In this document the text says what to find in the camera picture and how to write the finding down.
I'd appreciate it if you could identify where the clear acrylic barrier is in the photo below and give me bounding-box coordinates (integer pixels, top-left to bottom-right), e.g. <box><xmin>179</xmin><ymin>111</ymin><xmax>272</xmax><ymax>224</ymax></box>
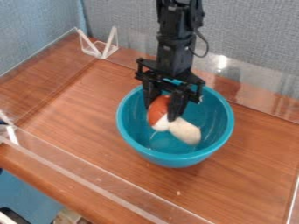
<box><xmin>104</xmin><ymin>43</ymin><xmax>299</xmax><ymax>123</ymax></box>
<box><xmin>0</xmin><ymin>111</ymin><xmax>212</xmax><ymax>224</ymax></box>

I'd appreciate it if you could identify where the plush mushroom toy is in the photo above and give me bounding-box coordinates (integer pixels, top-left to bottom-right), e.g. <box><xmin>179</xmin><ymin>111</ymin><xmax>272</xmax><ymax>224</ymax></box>
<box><xmin>146</xmin><ymin>95</ymin><xmax>201</xmax><ymax>145</ymax></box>

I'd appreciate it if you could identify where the clear acrylic back barrier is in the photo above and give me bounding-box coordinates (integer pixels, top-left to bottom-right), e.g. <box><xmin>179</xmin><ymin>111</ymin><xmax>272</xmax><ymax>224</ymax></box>
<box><xmin>104</xmin><ymin>43</ymin><xmax>299</xmax><ymax>123</ymax></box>

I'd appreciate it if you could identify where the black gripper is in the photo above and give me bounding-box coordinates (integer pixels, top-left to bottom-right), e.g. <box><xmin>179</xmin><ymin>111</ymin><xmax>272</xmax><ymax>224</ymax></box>
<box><xmin>134</xmin><ymin>45</ymin><xmax>205</xmax><ymax>122</ymax></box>

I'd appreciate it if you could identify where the clear acrylic front barrier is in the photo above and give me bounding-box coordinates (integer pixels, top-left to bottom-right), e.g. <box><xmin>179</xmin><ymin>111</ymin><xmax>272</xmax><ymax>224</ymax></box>
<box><xmin>0</xmin><ymin>111</ymin><xmax>212</xmax><ymax>224</ymax></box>

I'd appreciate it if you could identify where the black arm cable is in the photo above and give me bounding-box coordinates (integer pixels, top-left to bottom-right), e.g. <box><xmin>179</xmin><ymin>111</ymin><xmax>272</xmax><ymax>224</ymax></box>
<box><xmin>188</xmin><ymin>27</ymin><xmax>211</xmax><ymax>59</ymax></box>

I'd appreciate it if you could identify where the black blue robot arm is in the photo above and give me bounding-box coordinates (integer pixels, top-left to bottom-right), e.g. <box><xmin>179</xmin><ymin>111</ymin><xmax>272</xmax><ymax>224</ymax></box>
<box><xmin>134</xmin><ymin>0</ymin><xmax>208</xmax><ymax>122</ymax></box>

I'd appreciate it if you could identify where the blue plastic bowl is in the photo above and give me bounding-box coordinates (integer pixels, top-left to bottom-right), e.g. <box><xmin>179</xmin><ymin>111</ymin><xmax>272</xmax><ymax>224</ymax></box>
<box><xmin>116</xmin><ymin>87</ymin><xmax>235</xmax><ymax>168</ymax></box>

